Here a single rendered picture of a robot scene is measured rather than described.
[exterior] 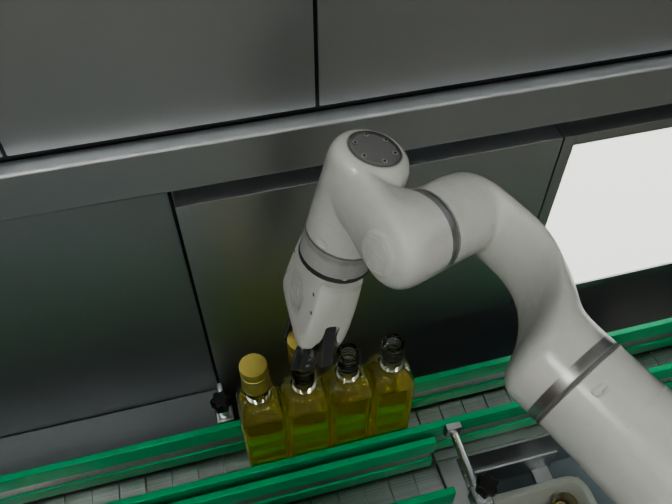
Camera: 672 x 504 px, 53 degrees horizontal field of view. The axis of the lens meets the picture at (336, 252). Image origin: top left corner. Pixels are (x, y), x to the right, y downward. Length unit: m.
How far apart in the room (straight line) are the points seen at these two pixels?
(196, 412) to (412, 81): 0.62
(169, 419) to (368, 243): 0.64
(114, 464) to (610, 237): 0.79
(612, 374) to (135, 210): 0.53
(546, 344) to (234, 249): 0.43
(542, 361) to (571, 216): 0.52
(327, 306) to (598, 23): 0.43
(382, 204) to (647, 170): 0.54
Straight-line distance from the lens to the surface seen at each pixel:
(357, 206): 0.56
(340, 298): 0.65
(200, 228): 0.78
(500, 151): 0.83
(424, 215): 0.54
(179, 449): 1.02
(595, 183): 0.97
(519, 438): 1.10
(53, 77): 0.69
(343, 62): 0.71
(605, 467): 0.51
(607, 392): 0.50
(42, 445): 1.15
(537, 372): 0.51
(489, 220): 0.59
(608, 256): 1.13
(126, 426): 1.12
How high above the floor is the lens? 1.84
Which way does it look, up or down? 49 degrees down
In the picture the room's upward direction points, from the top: straight up
